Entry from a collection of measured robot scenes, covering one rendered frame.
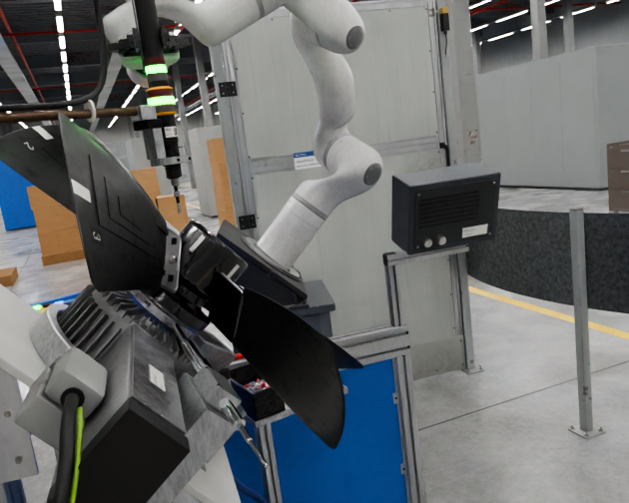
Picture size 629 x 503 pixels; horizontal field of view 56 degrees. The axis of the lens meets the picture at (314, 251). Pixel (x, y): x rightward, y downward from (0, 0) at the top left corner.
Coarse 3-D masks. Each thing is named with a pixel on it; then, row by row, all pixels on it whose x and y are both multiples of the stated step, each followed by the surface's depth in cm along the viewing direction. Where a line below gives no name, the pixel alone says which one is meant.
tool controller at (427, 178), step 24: (456, 168) 158; (480, 168) 157; (408, 192) 148; (432, 192) 149; (456, 192) 151; (480, 192) 153; (408, 216) 150; (432, 216) 151; (456, 216) 154; (480, 216) 156; (408, 240) 153; (432, 240) 154; (456, 240) 157; (480, 240) 160
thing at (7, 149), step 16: (32, 128) 96; (48, 128) 99; (0, 144) 89; (16, 144) 92; (48, 144) 96; (0, 160) 88; (16, 160) 90; (32, 160) 92; (48, 160) 94; (64, 160) 95; (32, 176) 90; (48, 176) 92; (64, 176) 94; (48, 192) 90; (64, 192) 92; (144, 192) 101
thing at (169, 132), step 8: (168, 120) 100; (168, 128) 100; (176, 128) 101; (168, 136) 100; (176, 136) 101; (168, 144) 100; (176, 144) 101; (168, 152) 100; (176, 152) 101; (168, 168) 101; (176, 168) 102; (168, 176) 102; (176, 176) 102
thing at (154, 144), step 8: (144, 112) 96; (152, 112) 97; (136, 120) 97; (144, 120) 96; (152, 120) 97; (160, 120) 98; (136, 128) 98; (144, 128) 97; (152, 128) 97; (160, 128) 98; (144, 136) 99; (152, 136) 98; (160, 136) 99; (152, 144) 98; (160, 144) 99; (152, 152) 99; (160, 152) 99; (152, 160) 100; (160, 160) 99; (168, 160) 99; (176, 160) 99; (184, 160) 100
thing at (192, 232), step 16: (192, 224) 93; (192, 240) 92; (208, 240) 91; (192, 256) 91; (208, 256) 91; (224, 256) 92; (192, 272) 91; (208, 272) 91; (224, 272) 92; (240, 272) 95; (160, 288) 89; (192, 288) 92; (208, 288) 92; (176, 304) 89; (192, 304) 93; (192, 320) 91; (208, 320) 96
